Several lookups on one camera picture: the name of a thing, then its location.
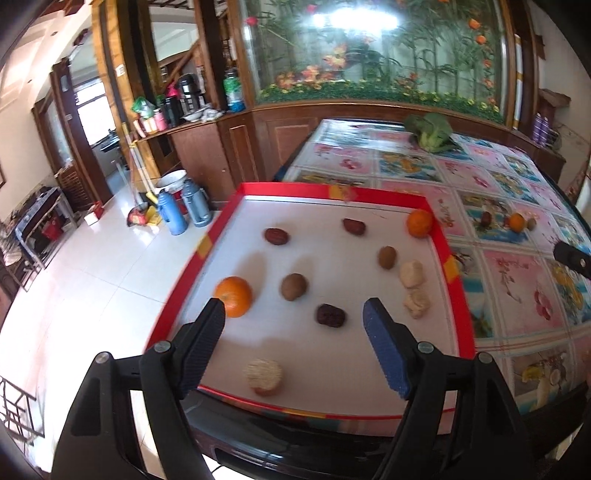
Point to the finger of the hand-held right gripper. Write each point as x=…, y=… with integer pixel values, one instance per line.
x=572, y=258

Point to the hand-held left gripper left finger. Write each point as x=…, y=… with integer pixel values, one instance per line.
x=203, y=344

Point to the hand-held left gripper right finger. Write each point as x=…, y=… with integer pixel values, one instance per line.
x=385, y=353

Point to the orange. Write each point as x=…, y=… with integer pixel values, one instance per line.
x=516, y=222
x=234, y=296
x=419, y=223

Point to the beige walnut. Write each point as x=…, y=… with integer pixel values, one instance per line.
x=417, y=303
x=411, y=274

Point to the red date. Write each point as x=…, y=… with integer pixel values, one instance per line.
x=354, y=226
x=331, y=315
x=485, y=218
x=276, y=236

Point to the beige pastry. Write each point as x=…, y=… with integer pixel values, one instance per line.
x=263, y=377

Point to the red cardboard tray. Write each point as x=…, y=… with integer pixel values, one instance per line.
x=332, y=272

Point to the printed tablecloth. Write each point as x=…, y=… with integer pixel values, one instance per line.
x=508, y=277

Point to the purple bottle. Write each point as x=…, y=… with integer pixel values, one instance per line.
x=545, y=129
x=536, y=128

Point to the light blue thermos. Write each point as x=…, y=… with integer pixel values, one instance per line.
x=170, y=213

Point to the grey blue thermos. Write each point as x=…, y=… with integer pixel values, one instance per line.
x=196, y=206

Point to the red dustpan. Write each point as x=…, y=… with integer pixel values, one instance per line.
x=137, y=217

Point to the white basin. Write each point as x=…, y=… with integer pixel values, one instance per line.
x=171, y=180

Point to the red and white box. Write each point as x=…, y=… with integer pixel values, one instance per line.
x=94, y=213

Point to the green leafy vegetable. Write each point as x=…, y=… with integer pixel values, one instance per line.
x=431, y=132

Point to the metal rack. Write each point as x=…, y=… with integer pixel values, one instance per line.
x=39, y=226

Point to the wooden partition cabinet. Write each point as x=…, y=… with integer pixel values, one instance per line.
x=277, y=138

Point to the pink cup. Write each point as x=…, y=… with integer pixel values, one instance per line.
x=160, y=121

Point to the white bowl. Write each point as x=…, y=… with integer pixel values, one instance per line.
x=195, y=116

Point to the white cloth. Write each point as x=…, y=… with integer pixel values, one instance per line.
x=213, y=113

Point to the black flask with pink lid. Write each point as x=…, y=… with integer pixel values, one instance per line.
x=172, y=107

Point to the green plastic bag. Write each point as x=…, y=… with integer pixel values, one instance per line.
x=143, y=107

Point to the black thermal carafe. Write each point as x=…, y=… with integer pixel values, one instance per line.
x=188, y=92

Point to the green plastic bottle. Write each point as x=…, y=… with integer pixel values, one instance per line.
x=233, y=92

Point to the flower picture glass panel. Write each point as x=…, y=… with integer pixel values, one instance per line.
x=392, y=55

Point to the wooden wall shelf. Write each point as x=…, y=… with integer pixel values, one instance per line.
x=551, y=97

